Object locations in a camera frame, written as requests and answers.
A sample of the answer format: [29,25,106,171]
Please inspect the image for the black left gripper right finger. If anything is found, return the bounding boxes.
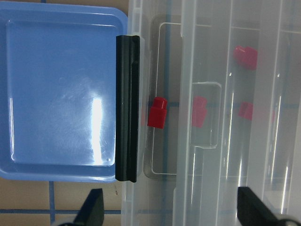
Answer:
[237,186,282,226]

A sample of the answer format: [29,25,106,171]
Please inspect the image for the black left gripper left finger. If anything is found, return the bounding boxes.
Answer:
[73,188,104,226]

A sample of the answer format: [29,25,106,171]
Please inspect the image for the clear plastic box lid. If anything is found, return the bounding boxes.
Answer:
[173,0,301,226]

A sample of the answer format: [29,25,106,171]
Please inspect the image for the red block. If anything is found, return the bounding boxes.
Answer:
[147,97,167,129]
[233,45,258,71]
[238,102,253,121]
[191,96,207,128]

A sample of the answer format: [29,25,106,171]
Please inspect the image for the clear plastic storage box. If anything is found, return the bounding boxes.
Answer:
[121,0,301,226]

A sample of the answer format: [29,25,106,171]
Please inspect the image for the blue plastic tray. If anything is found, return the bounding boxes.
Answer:
[0,1,127,183]

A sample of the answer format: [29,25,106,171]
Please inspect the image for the black box handle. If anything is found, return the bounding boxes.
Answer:
[115,35,140,183]

